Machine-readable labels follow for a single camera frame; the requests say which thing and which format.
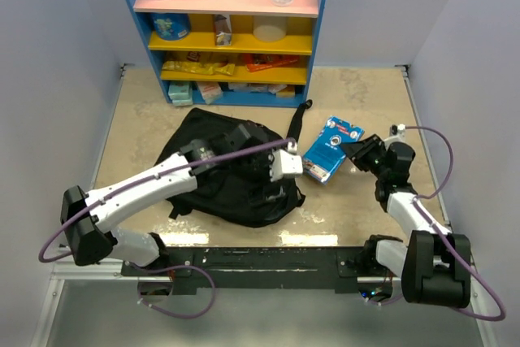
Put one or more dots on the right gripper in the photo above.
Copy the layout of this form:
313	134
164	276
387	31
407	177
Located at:
357	151

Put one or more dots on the small carton box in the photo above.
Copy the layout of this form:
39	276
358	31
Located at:
222	30

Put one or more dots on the orange snack box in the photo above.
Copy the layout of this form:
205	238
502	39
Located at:
262	62

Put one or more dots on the yellow chips bag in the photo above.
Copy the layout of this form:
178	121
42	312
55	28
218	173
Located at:
200	63

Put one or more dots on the black backpack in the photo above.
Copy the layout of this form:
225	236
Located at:
223	191

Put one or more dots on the blue round can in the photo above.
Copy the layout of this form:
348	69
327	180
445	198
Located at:
171	26

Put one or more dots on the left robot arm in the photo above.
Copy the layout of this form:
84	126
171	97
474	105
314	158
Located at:
91	220

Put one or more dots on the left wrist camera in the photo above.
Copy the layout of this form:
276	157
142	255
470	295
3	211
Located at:
285	163

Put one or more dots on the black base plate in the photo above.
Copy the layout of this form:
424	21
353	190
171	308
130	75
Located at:
340	269

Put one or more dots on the white wrapped packs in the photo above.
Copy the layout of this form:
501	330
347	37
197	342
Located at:
256	87

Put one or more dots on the white round container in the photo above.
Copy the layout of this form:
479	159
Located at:
268	28

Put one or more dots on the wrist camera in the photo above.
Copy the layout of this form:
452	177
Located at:
396	134
285	163

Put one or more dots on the yellow soap pack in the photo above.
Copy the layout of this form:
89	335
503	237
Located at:
287	92

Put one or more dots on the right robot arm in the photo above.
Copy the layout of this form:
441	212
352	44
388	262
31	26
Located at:
428	264

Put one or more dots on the blue shelf unit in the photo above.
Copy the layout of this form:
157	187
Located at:
231	52

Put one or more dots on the blue children's book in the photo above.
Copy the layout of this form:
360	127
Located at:
325	156

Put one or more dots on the pink tissue pack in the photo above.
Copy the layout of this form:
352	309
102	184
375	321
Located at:
209	90

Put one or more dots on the teal tissue pack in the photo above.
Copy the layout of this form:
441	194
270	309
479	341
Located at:
180	93

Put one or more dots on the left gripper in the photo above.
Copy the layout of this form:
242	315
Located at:
266	157

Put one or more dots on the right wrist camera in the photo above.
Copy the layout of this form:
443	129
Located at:
396	134

